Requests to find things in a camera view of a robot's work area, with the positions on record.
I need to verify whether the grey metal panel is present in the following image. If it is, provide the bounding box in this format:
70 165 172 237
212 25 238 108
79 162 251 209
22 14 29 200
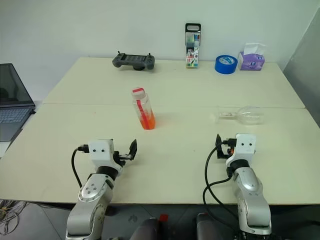
282 8 320 136

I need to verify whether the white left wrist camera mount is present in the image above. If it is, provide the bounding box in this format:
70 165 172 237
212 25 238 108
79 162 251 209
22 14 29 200
87 138 124 176

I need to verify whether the grey handheld remote controller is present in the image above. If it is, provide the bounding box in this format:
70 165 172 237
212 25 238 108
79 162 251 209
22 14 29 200
111 50 156 72

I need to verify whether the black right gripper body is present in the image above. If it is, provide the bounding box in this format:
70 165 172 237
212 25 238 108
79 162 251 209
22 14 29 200
215 143 235 160

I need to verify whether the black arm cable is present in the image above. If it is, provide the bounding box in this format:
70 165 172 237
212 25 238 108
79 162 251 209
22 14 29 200
202 137 242 234
71 144 90 189

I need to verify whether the marker pen set box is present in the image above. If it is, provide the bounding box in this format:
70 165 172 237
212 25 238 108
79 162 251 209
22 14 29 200
184 22 203 70

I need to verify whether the blue tape roll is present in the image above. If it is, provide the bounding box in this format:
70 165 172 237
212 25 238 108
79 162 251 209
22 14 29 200
214 54 239 75

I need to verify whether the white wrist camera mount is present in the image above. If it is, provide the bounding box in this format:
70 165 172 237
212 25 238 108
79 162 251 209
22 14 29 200
87 138 124 176
225 133 258 167

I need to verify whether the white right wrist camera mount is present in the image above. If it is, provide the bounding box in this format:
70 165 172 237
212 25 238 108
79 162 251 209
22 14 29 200
225 133 258 167

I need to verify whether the purple tissue box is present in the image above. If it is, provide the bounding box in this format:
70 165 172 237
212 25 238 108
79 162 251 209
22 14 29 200
237 42 267 72

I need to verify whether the grey floor cable bundle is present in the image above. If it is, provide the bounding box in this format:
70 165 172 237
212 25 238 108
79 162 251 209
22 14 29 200
0 198 29 236

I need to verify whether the bottle with orange liquid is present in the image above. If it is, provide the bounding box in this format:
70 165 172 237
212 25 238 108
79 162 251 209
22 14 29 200
130 86 157 131

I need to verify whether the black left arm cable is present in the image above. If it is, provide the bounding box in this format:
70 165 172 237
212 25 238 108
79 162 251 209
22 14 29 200
71 144 90 189

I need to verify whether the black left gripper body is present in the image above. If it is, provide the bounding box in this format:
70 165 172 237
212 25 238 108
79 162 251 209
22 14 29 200
113 150 134 167

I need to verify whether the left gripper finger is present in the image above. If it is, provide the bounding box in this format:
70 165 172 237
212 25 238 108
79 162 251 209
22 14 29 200
128 138 138 161

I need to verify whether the dark rounded shape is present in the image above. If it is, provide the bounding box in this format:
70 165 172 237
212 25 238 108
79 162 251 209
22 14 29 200
195 212 226 240
129 217 164 240

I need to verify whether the grey laptop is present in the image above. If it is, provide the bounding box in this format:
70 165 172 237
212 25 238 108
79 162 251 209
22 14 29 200
0 62 37 144

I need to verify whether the clear wine glass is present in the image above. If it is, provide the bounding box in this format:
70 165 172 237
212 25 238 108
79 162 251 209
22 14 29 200
213 105 265 127

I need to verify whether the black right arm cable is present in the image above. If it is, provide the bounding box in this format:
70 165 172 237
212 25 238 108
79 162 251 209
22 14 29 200
202 137 242 234

